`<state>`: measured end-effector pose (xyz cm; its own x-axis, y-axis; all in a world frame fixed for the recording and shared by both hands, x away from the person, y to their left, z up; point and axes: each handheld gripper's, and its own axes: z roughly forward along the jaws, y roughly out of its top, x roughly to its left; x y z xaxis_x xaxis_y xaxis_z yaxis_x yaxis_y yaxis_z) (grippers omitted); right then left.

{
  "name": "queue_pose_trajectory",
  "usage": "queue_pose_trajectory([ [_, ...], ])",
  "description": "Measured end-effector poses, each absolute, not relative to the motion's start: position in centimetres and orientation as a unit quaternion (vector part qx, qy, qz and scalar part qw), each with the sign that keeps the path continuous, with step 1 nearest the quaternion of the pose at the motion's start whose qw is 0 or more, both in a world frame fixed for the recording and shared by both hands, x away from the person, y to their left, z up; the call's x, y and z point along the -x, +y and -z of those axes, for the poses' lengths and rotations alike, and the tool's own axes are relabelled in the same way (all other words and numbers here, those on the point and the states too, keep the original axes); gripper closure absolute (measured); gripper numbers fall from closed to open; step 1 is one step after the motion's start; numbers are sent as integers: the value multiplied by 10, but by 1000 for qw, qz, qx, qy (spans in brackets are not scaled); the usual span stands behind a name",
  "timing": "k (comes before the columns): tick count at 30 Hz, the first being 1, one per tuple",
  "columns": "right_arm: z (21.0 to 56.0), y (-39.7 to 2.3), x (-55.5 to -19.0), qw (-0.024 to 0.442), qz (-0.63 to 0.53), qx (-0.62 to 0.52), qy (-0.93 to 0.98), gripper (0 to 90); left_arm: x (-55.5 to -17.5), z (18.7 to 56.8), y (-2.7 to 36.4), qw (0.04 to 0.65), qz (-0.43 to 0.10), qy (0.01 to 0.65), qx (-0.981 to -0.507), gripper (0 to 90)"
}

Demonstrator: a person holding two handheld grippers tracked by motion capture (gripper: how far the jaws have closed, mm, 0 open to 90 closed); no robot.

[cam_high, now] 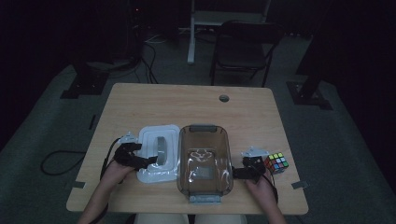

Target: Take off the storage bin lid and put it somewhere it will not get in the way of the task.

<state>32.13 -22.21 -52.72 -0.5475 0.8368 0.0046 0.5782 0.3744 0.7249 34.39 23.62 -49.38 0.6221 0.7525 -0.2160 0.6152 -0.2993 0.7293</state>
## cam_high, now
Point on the black folding chair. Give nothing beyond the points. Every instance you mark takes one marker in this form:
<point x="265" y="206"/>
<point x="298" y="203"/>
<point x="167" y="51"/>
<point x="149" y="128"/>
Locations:
<point x="241" y="49"/>

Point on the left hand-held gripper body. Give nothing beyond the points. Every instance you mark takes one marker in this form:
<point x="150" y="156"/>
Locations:
<point x="126" y="155"/>

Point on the grey tape strip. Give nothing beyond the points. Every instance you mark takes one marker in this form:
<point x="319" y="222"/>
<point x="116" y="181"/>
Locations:
<point x="76" y="184"/>
<point x="300" y="184"/>

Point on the black stand base plate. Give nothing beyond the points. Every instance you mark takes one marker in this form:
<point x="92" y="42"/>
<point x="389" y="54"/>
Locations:
<point x="308" y="96"/>
<point x="84" y="84"/>

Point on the white metal desk frame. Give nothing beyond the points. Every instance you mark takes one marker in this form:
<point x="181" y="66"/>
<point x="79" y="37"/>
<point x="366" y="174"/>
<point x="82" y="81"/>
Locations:
<point x="193" y="37"/>

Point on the person's right leg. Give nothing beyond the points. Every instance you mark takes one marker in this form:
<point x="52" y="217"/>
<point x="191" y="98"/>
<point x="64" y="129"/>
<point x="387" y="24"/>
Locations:
<point x="221" y="219"/>

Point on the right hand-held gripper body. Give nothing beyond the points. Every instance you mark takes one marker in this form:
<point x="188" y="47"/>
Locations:
<point x="255" y="166"/>

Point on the person's left hand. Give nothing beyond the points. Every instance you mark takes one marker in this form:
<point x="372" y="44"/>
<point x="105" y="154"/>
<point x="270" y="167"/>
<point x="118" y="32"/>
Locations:
<point x="113" y="174"/>

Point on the person's right hand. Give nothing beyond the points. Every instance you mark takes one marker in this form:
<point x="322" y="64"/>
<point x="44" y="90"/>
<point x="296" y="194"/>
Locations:
<point x="264" y="193"/>

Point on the clear grey storage box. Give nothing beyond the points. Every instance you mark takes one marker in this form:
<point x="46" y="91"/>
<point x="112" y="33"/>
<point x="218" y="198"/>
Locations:
<point x="204" y="155"/>

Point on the grey round floor base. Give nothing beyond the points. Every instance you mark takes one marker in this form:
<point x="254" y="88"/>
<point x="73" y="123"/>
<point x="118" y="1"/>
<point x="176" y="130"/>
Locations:
<point x="109" y="64"/>

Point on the multicoloured puzzle cube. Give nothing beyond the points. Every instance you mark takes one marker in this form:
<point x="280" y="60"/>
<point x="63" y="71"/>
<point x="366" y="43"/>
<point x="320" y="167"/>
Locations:
<point x="276" y="162"/>

